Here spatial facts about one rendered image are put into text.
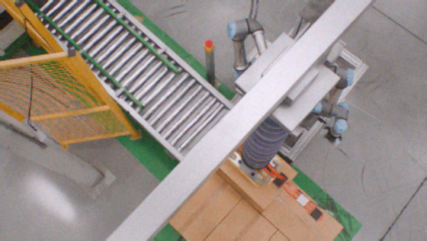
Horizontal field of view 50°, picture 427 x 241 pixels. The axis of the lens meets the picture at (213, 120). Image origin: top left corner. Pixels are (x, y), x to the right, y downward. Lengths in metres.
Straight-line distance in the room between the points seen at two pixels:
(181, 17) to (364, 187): 2.62
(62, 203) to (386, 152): 3.29
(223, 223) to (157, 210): 2.52
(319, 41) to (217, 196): 2.56
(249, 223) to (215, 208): 0.32
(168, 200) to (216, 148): 0.24
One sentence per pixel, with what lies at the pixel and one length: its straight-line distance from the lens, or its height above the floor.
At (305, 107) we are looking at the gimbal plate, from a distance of 1.83.
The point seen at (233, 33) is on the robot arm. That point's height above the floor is 1.62.
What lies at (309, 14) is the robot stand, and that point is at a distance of 2.96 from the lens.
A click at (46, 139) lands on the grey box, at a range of 3.14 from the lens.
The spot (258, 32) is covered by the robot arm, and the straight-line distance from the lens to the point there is 3.31.
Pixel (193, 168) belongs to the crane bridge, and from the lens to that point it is 1.57.
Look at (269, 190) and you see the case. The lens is 3.70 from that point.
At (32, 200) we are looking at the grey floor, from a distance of 4.99.
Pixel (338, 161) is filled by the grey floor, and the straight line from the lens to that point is 4.82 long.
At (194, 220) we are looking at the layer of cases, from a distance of 4.07.
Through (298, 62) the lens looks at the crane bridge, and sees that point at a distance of 1.70.
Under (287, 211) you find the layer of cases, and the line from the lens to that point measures 4.11.
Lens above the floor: 4.60
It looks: 75 degrees down
